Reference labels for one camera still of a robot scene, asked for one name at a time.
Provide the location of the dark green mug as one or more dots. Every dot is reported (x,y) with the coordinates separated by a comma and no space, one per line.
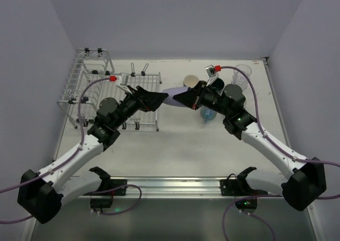
(218,85)

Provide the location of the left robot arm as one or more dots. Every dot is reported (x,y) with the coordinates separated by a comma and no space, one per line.
(43,193)

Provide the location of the right black controller box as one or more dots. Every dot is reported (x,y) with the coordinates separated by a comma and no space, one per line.
(247,204)

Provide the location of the light blue patterned mug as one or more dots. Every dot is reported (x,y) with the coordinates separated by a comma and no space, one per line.
(207,114)

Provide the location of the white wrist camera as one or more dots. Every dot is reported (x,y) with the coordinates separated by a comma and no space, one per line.
(122,82)
(212,73)

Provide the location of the metal wire dish rack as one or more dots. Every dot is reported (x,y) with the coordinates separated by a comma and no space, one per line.
(79,104)

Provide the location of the clear plastic cup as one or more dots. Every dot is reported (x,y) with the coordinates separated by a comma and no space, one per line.
(239,79)

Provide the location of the blue mug white interior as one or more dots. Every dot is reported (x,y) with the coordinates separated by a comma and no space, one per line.
(190,81)

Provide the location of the left black controller box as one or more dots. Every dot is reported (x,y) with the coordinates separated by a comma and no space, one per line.
(101,203)

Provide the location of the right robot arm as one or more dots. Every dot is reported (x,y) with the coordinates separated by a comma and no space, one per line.
(306,179)

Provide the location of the black controller box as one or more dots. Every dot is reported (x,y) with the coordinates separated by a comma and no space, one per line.
(101,203)
(247,204)

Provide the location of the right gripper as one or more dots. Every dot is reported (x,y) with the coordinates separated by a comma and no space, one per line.
(198,95)

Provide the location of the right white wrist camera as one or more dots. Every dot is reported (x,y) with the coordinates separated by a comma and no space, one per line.
(212,73)

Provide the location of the aluminium mounting rail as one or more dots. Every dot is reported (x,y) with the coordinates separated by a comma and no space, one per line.
(255,183)

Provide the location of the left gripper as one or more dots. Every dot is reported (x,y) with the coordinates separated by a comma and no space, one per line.
(139,99)

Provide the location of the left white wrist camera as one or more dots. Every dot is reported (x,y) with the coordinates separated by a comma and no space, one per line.
(122,82)

